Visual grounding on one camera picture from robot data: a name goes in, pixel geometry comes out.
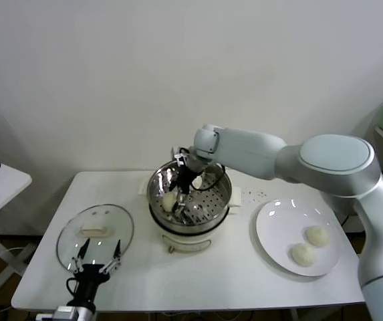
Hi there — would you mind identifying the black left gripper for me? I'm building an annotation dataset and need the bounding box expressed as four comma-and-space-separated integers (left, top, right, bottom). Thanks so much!
70, 237, 122, 300

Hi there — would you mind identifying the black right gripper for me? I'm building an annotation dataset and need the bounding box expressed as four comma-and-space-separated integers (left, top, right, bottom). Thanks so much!
174, 163, 196, 215

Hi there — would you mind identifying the stainless steel steamer basket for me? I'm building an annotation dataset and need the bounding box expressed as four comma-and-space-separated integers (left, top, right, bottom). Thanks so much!
146, 156, 232, 235

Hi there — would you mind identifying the glass pot lid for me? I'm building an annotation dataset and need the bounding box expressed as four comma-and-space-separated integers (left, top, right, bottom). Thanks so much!
56, 203, 135, 271

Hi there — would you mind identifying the white electric cooker pot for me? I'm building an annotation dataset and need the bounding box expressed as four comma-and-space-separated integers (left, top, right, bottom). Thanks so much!
138, 176, 243, 255

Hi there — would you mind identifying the dark crumb scatter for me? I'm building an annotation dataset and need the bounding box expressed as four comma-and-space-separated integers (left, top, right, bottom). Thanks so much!
244, 189, 266, 202

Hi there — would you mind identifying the white round plate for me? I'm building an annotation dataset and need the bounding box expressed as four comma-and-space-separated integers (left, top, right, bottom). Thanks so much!
255, 199, 342, 278

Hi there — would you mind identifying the white side table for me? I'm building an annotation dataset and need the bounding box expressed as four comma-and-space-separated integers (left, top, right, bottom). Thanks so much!
0, 156, 33, 292

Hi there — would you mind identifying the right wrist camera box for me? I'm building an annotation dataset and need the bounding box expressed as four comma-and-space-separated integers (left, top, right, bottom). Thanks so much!
172, 146, 188, 167

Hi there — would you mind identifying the white floor cable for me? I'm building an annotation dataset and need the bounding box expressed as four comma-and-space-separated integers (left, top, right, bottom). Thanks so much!
0, 247, 23, 267

